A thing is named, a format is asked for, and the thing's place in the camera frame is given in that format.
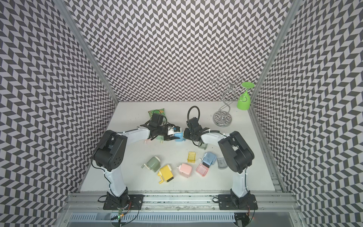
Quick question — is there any sage green pencil sharpener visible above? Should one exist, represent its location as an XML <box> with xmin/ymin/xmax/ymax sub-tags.
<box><xmin>141</xmin><ymin>156</ymin><xmax>161</xmax><ymax>173</ymax></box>

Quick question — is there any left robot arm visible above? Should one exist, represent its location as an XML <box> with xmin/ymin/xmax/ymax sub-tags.
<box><xmin>92</xmin><ymin>113</ymin><xmax>180</xmax><ymax>198</ymax></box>

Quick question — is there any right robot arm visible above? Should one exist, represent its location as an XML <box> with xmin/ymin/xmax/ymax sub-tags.
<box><xmin>183</xmin><ymin>117</ymin><xmax>255</xmax><ymax>199</ymax></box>

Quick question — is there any yellow transparent tray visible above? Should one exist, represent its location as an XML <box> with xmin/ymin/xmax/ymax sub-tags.
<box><xmin>187</xmin><ymin>152</ymin><xmax>196</xmax><ymax>163</ymax></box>

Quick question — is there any light blue pencil sharpener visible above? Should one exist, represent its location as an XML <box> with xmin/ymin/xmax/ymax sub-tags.
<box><xmin>202</xmin><ymin>151</ymin><xmax>217</xmax><ymax>168</ymax></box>

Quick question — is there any pink transparent tray front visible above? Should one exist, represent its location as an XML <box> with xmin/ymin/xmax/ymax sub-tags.
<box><xmin>196</xmin><ymin>163</ymin><xmax>209</xmax><ymax>177</ymax></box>

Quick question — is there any grey transparent tray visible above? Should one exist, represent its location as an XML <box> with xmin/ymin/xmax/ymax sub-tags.
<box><xmin>217</xmin><ymin>158</ymin><xmax>228</xmax><ymax>169</ymax></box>

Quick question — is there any yellow pencil sharpener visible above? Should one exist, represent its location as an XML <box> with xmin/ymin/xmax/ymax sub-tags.
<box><xmin>157</xmin><ymin>164</ymin><xmax>174</xmax><ymax>184</ymax></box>

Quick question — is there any green snack bag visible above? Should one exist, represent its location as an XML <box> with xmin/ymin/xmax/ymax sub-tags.
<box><xmin>148</xmin><ymin>108</ymin><xmax>165</xmax><ymax>117</ymax></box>

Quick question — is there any green plastic wine glass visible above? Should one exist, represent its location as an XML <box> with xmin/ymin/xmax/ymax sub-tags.
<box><xmin>237</xmin><ymin>82</ymin><xmax>255</xmax><ymax>111</ymax></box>

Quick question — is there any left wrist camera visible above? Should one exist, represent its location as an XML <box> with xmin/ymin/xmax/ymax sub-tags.
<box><xmin>167</xmin><ymin>126</ymin><xmax>181</xmax><ymax>136</ymax></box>

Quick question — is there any metal wire glass rack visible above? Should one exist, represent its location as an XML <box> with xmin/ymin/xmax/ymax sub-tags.
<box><xmin>212</xmin><ymin>73</ymin><xmax>242</xmax><ymax>127</ymax></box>

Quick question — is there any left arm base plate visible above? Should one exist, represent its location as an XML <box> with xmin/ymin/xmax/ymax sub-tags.
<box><xmin>103</xmin><ymin>194</ymin><xmax>144</xmax><ymax>211</ymax></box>

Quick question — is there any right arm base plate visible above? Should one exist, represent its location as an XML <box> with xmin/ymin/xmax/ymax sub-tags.
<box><xmin>217</xmin><ymin>194</ymin><xmax>258</xmax><ymax>211</ymax></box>

